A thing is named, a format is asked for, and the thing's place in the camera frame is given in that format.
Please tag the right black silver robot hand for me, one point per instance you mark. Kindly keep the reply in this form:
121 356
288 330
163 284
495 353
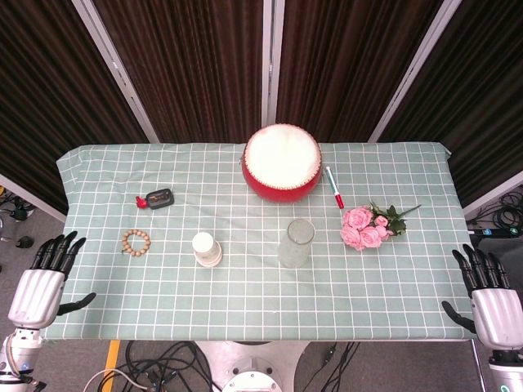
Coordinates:
496 314

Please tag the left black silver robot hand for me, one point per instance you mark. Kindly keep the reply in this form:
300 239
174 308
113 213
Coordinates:
37 298

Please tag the pink rose bouquet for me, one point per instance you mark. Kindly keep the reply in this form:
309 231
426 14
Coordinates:
359 234

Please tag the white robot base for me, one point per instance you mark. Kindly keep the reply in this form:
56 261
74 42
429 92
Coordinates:
253 363

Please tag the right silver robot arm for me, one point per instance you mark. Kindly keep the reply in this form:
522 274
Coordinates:
506 371

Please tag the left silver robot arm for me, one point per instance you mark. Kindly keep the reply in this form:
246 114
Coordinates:
18 355

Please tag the clear glass cup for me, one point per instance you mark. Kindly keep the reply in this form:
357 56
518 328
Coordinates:
292 253

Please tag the yellow floor tape strip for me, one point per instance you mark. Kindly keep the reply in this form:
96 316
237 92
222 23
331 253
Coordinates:
112 359

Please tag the black bottle red cap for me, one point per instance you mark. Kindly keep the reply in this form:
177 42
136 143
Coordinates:
160 199

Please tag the stacked white paper cups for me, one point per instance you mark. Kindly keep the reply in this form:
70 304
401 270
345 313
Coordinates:
203 243

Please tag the dark brown partition panel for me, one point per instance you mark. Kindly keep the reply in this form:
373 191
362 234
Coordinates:
351 69
482 102
45 102
192 69

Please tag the red green white marker pen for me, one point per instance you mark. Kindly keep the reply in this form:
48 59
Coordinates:
334 185

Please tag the green white checked tablecloth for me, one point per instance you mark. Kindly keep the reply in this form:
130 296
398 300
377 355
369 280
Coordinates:
245 294

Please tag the red drum white skin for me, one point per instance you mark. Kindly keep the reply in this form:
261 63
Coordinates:
282 157

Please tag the white table frame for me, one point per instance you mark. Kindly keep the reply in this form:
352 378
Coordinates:
479 367

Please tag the silver partition post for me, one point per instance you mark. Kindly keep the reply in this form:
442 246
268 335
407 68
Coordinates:
412 77
271 61
118 71

